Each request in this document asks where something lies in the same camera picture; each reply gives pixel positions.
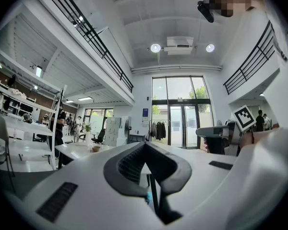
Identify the black office chair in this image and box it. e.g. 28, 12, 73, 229
91, 128, 106, 145

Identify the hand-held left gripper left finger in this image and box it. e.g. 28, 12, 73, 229
8, 141, 166, 230

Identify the black storage shelf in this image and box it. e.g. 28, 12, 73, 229
129, 134, 146, 143

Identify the white ceiling air conditioner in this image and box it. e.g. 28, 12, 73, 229
163, 35, 194, 56

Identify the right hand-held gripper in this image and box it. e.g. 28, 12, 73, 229
196, 105, 257, 145

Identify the white metal shelving rack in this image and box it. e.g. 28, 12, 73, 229
0, 79, 68, 172

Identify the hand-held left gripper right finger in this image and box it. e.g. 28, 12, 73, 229
145, 141, 238, 230

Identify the person's light shirt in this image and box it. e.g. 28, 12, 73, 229
227, 7, 288, 230

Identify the black metal clothes rack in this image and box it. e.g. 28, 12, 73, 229
148, 120, 170, 141

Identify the black head-worn camera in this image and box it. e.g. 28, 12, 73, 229
197, 0, 216, 23

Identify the glass entrance door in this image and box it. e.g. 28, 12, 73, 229
151, 75, 212, 150

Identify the person's right forearm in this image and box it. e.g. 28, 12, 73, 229
239, 127, 283, 150

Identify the white locker cabinet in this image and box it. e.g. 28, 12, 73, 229
105, 115, 132, 147

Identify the black balcony railing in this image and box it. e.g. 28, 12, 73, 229
39, 0, 134, 93
223, 20, 276, 95

